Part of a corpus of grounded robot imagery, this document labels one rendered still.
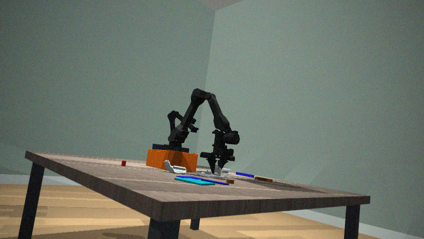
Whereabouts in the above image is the teal flat rectangular plate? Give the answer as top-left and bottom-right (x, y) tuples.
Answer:
(174, 178), (215, 186)

